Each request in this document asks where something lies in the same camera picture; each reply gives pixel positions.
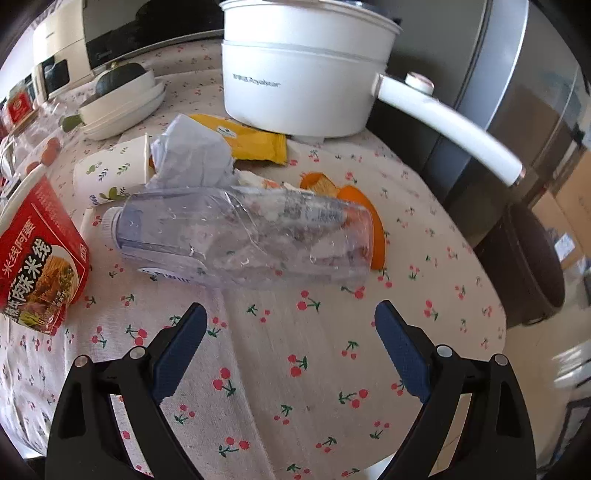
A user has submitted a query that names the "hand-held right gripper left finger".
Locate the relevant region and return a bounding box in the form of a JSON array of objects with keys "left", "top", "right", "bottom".
[{"left": 46, "top": 302, "right": 208, "bottom": 480}]

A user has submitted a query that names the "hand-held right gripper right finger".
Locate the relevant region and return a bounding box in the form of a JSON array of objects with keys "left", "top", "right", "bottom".
[{"left": 374, "top": 300, "right": 539, "bottom": 480}]

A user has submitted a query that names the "clear plastic bottle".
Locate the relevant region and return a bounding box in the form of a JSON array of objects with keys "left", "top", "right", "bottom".
[{"left": 100, "top": 187, "right": 374, "bottom": 289}]

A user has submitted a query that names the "orange peel piece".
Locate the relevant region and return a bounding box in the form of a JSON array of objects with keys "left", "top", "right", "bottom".
[
  {"left": 336, "top": 185, "right": 386, "bottom": 271},
  {"left": 300, "top": 172, "right": 340, "bottom": 197}
]

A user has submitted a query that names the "yellow snack wrapper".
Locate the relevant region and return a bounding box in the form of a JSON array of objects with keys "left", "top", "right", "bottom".
[{"left": 189, "top": 114, "right": 288, "bottom": 165}]

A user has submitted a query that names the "cherry print tablecloth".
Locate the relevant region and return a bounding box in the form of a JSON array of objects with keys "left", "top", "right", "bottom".
[{"left": 0, "top": 37, "right": 509, "bottom": 480}]

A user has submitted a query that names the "brown waste bin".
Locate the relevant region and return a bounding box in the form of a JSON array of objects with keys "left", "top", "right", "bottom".
[{"left": 473, "top": 203, "right": 566, "bottom": 328}]

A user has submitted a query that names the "red instant noodle box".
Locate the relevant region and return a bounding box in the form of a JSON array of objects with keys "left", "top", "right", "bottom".
[{"left": 0, "top": 176, "right": 90, "bottom": 337}]

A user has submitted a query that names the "floral paper cup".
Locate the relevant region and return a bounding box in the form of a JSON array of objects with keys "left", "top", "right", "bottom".
[{"left": 73, "top": 134, "right": 155, "bottom": 208}]

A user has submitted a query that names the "crumpled white tissue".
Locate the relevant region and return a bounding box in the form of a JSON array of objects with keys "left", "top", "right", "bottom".
[{"left": 145, "top": 114, "right": 236, "bottom": 190}]

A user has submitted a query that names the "white ceramic bowl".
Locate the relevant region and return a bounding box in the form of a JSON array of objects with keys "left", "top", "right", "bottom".
[{"left": 95, "top": 69, "right": 158, "bottom": 104}]

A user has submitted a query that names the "dark green pumpkin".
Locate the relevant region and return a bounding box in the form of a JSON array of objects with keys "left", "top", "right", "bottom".
[{"left": 95, "top": 62, "right": 146, "bottom": 95}]

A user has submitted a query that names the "red label glass jar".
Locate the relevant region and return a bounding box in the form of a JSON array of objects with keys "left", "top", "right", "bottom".
[{"left": 4, "top": 90, "right": 33, "bottom": 127}]

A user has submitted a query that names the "white electric pot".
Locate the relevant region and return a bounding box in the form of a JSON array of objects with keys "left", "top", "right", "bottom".
[{"left": 218, "top": 0, "right": 527, "bottom": 188}]

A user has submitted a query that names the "grey refrigerator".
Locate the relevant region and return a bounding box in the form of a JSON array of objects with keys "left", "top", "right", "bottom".
[{"left": 379, "top": 0, "right": 591, "bottom": 208}]

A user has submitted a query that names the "black microwave oven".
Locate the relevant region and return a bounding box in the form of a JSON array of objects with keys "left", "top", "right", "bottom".
[{"left": 81, "top": 0, "right": 227, "bottom": 77}]

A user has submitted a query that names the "white air fryer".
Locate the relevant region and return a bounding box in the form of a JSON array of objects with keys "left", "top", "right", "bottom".
[{"left": 32, "top": 0, "right": 95, "bottom": 100}]

